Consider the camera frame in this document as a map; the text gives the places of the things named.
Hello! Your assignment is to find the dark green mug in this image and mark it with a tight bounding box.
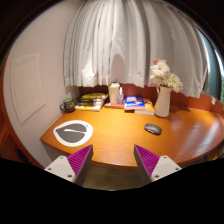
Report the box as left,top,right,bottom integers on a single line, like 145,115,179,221
60,98,75,113

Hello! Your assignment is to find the clear sanitizer bottle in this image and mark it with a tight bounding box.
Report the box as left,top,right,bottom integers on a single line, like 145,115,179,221
117,87,124,105

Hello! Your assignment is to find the yellow top book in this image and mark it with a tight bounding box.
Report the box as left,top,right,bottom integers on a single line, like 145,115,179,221
81,93,108,99

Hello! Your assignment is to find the dark grey computer mouse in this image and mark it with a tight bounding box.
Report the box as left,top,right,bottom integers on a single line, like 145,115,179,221
144,123,162,135

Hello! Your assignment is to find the white grey round mouse pad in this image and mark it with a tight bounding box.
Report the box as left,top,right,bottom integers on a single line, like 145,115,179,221
53,120,93,147

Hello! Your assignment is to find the white ceramic vase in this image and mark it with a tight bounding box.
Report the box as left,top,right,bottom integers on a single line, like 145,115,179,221
155,87,171,117

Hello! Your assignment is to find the white pink flower bouquet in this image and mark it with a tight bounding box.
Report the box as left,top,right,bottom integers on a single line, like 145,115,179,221
150,59,183,93

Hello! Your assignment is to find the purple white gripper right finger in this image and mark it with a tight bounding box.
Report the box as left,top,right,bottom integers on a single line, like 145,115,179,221
134,145,181,184

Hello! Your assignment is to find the blue white book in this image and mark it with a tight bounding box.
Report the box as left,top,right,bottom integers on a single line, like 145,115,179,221
124,96,145,110

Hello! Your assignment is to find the yellow book under blue book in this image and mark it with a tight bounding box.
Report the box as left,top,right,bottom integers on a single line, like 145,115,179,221
135,100,155,115

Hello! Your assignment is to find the white wall access panel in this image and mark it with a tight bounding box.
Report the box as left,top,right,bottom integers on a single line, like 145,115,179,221
10,53,45,124

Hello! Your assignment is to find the white sheer curtain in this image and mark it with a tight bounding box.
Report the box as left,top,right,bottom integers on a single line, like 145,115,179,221
64,0,207,98

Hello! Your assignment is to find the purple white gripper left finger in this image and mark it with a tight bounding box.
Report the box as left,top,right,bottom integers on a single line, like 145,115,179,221
45,145,93,186

